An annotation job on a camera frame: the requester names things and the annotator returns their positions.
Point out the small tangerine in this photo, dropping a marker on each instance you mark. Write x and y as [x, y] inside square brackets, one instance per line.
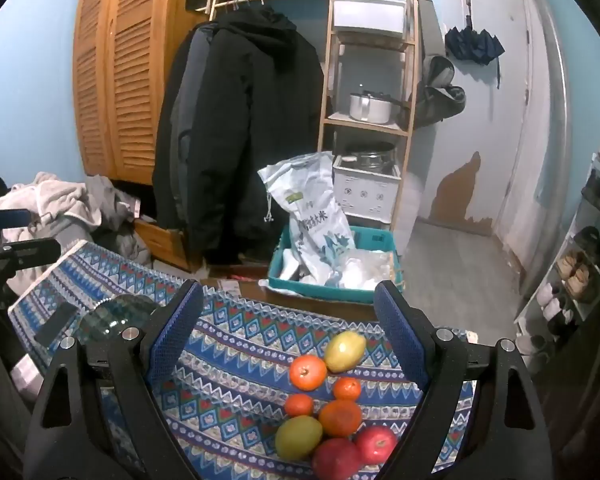
[299, 405]
[347, 389]

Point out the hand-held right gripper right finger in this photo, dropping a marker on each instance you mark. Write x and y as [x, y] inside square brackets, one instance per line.
[402, 335]

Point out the dark blue umbrella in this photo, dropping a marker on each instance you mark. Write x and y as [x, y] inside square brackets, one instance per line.
[472, 42]

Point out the red apple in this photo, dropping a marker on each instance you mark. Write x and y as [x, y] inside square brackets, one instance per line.
[336, 459]
[376, 444]

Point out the white storage box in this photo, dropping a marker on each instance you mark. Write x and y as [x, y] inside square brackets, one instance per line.
[370, 15]

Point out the black phone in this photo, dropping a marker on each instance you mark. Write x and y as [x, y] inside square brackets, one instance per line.
[55, 322]

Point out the pile of pale clothes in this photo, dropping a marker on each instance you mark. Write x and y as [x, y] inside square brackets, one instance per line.
[40, 195]

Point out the white patterned crate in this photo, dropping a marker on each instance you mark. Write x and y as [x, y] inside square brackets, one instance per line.
[365, 192]

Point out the white pot with lid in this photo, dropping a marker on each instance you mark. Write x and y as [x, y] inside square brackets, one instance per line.
[370, 107]

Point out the white door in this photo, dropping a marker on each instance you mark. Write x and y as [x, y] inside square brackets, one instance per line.
[480, 100]

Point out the blue patterned tablecloth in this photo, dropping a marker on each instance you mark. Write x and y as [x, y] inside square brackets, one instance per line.
[240, 360]

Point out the pair of brown shoes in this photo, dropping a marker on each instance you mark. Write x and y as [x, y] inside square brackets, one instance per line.
[575, 275]

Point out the grey printed garment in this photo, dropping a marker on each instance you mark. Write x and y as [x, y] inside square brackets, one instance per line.
[65, 235]

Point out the yellow-green mango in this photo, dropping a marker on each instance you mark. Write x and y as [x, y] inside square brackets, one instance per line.
[298, 437]
[346, 351]

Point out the pair of white shoes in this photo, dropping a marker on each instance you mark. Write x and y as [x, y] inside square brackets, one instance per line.
[555, 305]

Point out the dark glass plate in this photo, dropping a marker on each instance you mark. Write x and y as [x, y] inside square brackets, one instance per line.
[110, 317]

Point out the large orange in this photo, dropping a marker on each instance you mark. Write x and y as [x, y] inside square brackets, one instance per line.
[340, 417]
[307, 372]

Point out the grey jacket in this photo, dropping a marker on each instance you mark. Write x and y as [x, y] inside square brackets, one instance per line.
[187, 110]

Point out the wooden shelf rack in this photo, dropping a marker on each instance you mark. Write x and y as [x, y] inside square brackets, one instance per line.
[327, 85]

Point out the black hooded coat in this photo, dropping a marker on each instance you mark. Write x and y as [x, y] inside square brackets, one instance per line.
[250, 135]

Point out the grey hanging bag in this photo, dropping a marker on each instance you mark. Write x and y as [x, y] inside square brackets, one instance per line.
[442, 105]
[436, 72]

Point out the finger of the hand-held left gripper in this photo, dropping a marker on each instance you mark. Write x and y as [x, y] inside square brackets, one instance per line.
[7, 218]
[25, 254]

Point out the teal plastic basket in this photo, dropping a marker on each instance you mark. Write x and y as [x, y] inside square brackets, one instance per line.
[375, 240]

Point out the white rice bag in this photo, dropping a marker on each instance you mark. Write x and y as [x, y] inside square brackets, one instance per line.
[310, 210]

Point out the wooden louvred wardrobe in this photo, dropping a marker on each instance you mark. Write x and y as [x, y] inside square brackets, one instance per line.
[130, 85]

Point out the wooden drawer unit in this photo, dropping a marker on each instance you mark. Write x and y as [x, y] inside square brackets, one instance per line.
[165, 242]

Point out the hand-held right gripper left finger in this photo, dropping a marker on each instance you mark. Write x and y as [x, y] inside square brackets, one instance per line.
[172, 335]

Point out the pair of black shoes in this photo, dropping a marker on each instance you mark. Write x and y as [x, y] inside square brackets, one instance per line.
[592, 247]

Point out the grey crumpled clothing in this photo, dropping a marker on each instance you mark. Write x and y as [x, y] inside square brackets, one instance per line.
[110, 205]

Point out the clear plastic bag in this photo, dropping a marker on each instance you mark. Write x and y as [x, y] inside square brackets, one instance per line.
[367, 270]

